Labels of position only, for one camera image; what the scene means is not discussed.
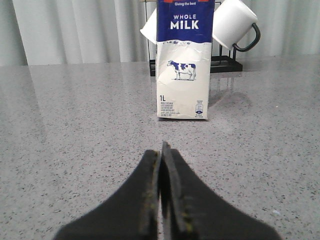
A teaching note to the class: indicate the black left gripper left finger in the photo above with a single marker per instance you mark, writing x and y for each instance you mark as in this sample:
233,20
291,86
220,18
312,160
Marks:
131,213

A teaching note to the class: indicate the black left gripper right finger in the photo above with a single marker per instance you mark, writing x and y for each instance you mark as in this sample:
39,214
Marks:
192,211

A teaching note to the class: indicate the whole milk carton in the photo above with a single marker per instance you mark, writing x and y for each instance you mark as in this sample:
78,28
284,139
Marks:
183,58

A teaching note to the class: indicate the black wire mug rack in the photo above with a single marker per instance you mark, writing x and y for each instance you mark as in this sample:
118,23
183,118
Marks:
219,64

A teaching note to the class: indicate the white enamel mug black handle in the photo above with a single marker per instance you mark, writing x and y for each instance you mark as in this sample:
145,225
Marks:
232,20

